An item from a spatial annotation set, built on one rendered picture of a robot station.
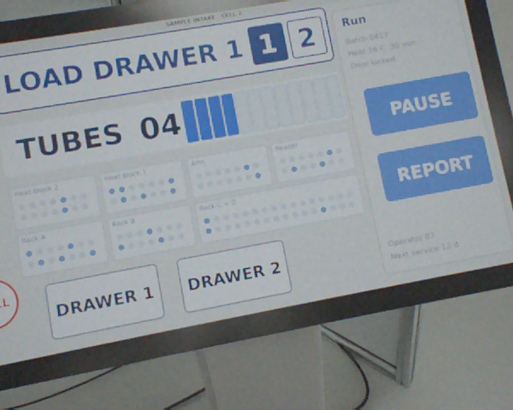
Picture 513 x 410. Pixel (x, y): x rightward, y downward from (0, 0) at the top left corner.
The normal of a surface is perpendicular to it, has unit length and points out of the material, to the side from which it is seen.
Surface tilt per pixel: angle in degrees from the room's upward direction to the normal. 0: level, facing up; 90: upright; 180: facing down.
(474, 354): 0
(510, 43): 90
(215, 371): 90
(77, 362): 50
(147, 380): 0
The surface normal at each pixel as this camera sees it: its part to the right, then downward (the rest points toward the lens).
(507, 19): -0.66, 0.49
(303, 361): 0.16, 0.56
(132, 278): 0.05, -0.10
